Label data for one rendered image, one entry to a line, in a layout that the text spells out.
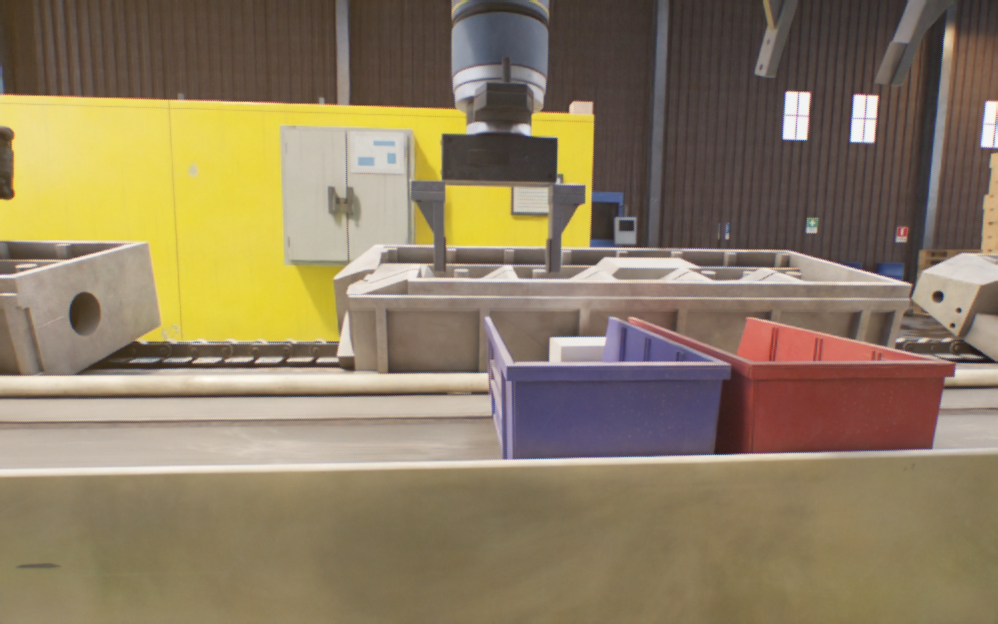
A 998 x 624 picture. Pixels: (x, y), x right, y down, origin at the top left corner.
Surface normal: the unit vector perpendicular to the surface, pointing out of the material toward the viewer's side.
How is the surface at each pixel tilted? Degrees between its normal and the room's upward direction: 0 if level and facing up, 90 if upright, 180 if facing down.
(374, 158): 90
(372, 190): 90
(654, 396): 92
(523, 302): 100
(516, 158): 90
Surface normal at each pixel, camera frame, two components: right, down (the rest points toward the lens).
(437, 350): 0.08, 0.28
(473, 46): -0.53, 0.09
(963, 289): -1.00, 0.00
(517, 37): 0.33, 0.11
